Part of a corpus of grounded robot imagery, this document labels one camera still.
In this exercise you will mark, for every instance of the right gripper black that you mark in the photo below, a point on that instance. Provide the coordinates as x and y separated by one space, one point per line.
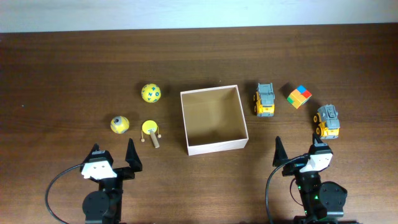
292 170

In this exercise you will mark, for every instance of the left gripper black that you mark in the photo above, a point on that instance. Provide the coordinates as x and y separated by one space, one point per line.
129 172

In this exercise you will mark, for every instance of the yellow grey mixer truck toy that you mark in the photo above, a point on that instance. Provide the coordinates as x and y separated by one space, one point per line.
328 124

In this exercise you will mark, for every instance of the multicolour puzzle cube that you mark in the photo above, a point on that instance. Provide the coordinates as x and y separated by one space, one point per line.
299 96

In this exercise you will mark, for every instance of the yellow grey dump truck toy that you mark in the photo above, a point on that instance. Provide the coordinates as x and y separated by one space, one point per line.
264 100

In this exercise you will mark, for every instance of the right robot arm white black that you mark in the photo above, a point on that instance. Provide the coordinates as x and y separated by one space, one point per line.
322 202

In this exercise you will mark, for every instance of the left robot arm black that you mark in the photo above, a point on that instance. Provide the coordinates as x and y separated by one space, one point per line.
105 204

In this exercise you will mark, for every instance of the yellow ball with eye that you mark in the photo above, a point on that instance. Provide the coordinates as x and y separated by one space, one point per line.
119 124

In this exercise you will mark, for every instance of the yellow wooden pellet drum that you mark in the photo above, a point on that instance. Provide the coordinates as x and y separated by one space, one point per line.
151 128

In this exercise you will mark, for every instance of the yellow ball blue letters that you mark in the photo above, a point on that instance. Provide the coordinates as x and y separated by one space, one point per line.
151 93

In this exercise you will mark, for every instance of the white cardboard box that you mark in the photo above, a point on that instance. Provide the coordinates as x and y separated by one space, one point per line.
213 120

